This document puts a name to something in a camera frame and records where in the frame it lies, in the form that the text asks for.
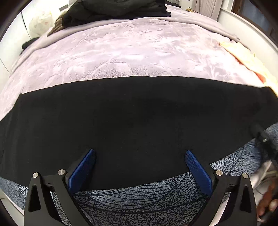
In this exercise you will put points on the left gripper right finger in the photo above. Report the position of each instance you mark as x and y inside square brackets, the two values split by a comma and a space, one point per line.
[241, 207]

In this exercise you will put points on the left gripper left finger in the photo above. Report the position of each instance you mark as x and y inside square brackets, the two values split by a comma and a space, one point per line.
[39, 206]

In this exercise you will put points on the black pants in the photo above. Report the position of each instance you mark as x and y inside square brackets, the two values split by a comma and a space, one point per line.
[139, 127]

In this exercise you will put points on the person right hand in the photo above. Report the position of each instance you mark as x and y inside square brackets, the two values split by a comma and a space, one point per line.
[268, 203]

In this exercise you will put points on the blue speckled patterned sheet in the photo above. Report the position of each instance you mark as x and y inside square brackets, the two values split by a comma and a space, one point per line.
[173, 201]

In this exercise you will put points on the orange peach cloth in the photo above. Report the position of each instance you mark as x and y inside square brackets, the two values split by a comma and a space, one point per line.
[249, 60]

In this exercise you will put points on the lavender plush blanket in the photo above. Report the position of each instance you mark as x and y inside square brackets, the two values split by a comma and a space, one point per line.
[183, 44]

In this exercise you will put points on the mauve curtain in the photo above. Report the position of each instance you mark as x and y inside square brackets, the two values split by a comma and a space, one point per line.
[208, 8]

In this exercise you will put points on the small black garment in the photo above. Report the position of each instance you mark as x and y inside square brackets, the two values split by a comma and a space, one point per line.
[28, 43]

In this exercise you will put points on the white floral bag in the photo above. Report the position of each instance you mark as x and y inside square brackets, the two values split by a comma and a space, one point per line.
[40, 24]

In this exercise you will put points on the brown knitted garment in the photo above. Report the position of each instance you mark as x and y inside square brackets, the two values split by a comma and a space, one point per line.
[58, 24]

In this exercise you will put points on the black clothes pile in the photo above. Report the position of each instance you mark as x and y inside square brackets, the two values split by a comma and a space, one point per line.
[82, 12]

